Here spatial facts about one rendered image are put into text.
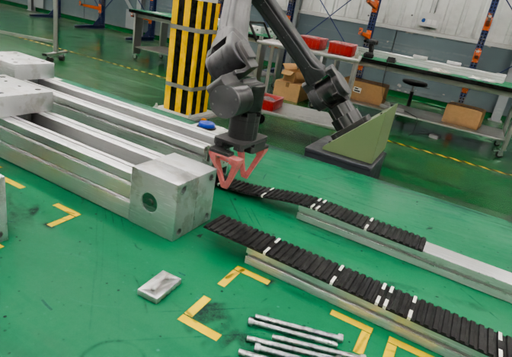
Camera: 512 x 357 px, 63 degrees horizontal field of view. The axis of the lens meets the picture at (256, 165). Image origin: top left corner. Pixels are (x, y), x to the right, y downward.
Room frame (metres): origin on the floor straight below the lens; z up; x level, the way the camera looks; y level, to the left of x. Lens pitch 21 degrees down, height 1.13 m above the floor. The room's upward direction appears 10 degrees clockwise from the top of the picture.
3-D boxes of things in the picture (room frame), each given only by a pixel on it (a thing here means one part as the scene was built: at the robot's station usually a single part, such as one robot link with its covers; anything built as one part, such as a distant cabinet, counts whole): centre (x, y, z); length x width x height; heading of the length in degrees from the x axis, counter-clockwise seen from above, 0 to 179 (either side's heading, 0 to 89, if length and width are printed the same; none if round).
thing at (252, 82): (0.77, 0.04, 0.97); 0.07 x 0.06 x 0.07; 159
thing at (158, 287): (0.43, 0.09, 0.78); 0.05 x 0.03 x 0.01; 158
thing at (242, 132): (0.77, 0.04, 0.91); 0.10 x 0.07 x 0.07; 154
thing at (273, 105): (3.96, -0.27, 0.50); 1.03 x 0.55 x 1.01; 77
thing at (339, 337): (0.40, -0.08, 0.78); 0.11 x 0.01 x 0.01; 82
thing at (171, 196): (0.62, 0.12, 0.83); 0.12 x 0.09 x 0.10; 154
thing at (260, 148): (0.80, 0.03, 0.84); 0.07 x 0.07 x 0.09; 64
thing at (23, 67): (1.08, 0.67, 0.87); 0.16 x 0.11 x 0.07; 64
